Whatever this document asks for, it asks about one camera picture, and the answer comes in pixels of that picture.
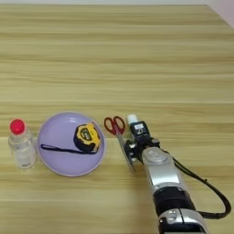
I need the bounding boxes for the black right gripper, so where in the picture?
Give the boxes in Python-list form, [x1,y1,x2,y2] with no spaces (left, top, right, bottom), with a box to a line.
[122,135,162,163]

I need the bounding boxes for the red handled scissors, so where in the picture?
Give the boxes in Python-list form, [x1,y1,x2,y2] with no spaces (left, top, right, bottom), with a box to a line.
[103,115,136,173]

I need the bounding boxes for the purple round plate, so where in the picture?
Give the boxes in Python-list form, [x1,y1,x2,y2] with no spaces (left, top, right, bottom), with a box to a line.
[37,112,107,177]

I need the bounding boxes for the small black box white label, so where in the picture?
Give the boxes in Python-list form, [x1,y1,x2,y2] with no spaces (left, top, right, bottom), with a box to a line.
[130,121,151,139]

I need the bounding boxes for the yellow black tape measure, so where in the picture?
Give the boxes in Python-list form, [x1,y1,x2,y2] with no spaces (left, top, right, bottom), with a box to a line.
[40,122,101,155]

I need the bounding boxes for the clear bottle red cap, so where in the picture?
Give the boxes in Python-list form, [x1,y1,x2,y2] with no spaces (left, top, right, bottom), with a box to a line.
[7,118,37,170]

